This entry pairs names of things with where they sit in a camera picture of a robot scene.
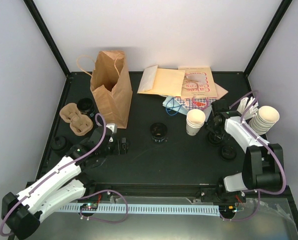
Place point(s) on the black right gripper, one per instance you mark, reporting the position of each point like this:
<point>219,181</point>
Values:
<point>210,127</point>

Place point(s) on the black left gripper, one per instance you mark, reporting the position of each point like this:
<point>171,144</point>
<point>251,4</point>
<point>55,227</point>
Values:
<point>117,150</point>

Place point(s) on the black sleeved paper cup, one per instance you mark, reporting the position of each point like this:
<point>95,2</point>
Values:
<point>158,132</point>

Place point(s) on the black cup sleeve stack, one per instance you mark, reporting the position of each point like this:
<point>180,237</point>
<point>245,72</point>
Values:
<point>86,107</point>

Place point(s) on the brown paper bag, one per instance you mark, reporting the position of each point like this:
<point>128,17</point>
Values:
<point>110,86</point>

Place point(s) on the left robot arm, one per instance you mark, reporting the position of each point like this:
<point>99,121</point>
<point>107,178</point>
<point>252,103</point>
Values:
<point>22,213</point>

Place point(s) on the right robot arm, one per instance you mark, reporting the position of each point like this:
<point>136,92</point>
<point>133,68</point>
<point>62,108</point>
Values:
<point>263,169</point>

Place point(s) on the white paper cup stack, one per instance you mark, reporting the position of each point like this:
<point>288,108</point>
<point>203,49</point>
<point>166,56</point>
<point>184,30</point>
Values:
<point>194,121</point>

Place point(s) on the blue checkered paper bag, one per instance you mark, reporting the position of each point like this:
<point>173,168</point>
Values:
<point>195,103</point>

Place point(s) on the black lid stack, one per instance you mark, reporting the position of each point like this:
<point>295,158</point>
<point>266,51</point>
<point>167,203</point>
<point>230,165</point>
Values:
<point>228,152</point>

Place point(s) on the tan flat paper bag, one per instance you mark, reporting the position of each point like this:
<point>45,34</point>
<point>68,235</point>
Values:
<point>219,92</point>

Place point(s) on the jar of white stirrers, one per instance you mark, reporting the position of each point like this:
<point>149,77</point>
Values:
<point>248,108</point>

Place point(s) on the cakes printed paper bag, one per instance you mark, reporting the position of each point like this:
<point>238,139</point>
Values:
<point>198,83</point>

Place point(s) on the white lid stack on sleeve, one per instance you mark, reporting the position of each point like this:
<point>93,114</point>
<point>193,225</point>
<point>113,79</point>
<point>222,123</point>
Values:
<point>264,119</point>

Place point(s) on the brown cardboard cup carrier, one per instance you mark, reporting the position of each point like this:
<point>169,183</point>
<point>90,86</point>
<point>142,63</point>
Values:
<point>79,123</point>

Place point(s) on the yellow padded envelope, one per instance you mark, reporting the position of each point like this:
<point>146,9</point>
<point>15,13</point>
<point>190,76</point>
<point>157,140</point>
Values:
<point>161,81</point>

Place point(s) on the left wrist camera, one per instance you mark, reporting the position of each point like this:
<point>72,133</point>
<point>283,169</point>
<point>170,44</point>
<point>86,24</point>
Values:
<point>111,130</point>

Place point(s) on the light blue cable duct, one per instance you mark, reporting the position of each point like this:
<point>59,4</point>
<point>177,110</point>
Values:
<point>149,209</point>

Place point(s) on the right black frame post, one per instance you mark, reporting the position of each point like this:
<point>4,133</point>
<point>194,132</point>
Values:
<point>274,23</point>

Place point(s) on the black frame post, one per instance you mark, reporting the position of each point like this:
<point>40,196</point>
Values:
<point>274,23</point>
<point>31,6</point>

